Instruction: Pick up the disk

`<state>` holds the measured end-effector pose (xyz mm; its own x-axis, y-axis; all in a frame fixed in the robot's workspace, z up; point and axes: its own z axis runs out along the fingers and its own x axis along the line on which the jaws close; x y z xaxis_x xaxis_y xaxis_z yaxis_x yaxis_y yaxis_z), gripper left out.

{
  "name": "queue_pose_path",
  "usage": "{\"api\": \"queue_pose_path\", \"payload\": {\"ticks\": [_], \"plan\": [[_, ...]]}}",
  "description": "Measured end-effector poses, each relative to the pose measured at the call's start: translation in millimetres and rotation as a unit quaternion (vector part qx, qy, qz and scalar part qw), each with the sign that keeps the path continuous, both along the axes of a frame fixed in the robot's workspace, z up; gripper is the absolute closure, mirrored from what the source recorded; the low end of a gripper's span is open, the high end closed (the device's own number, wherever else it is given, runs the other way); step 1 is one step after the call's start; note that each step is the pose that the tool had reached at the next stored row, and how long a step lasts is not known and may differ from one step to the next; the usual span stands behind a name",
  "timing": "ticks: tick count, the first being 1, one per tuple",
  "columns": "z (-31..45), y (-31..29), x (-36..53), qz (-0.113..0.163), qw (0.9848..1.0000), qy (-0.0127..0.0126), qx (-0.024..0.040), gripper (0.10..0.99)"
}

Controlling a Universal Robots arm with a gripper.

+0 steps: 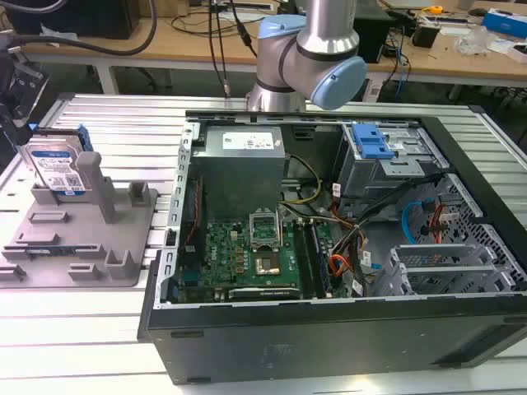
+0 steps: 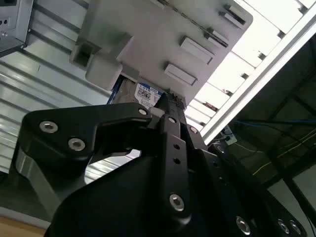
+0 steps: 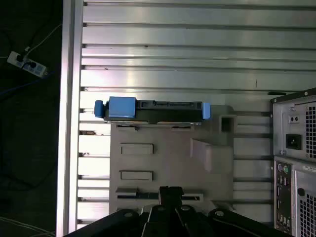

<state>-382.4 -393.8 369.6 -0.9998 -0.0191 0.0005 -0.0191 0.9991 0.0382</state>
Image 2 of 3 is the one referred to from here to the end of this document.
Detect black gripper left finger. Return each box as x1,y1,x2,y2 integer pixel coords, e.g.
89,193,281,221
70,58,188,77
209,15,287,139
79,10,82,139
14,95,193,222

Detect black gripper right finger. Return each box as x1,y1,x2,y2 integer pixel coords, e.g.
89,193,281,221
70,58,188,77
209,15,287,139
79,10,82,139
172,97,308,237

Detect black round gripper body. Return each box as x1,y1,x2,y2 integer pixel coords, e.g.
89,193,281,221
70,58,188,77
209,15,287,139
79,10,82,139
46,157,233,237

